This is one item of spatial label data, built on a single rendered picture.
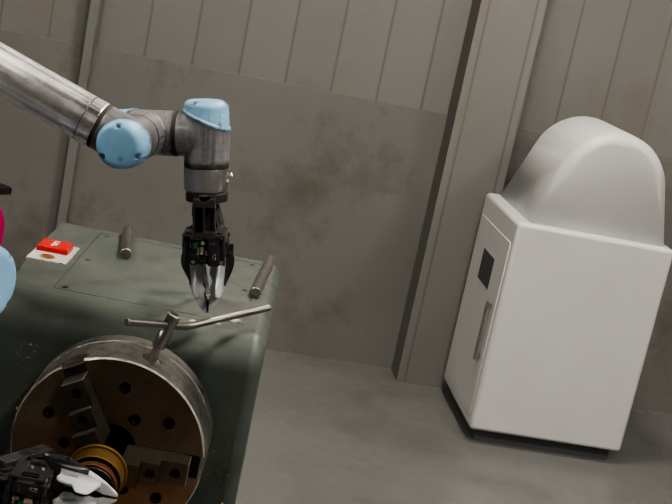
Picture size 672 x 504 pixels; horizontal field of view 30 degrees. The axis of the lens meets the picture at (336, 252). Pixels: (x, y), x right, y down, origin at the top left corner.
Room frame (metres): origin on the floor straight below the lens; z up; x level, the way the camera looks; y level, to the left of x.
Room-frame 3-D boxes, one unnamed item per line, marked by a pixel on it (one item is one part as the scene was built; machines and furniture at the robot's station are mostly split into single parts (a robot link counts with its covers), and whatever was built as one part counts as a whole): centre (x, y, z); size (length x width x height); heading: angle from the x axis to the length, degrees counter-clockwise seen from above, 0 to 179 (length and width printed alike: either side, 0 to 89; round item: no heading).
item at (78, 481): (1.69, 0.29, 1.10); 0.09 x 0.06 x 0.03; 92
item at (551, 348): (5.50, -1.01, 0.72); 0.73 x 0.64 x 1.44; 98
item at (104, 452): (1.77, 0.29, 1.08); 0.09 x 0.09 x 0.09; 3
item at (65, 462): (1.71, 0.34, 1.10); 0.09 x 0.02 x 0.05; 92
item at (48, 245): (2.36, 0.54, 1.26); 0.06 x 0.06 x 0.02; 2
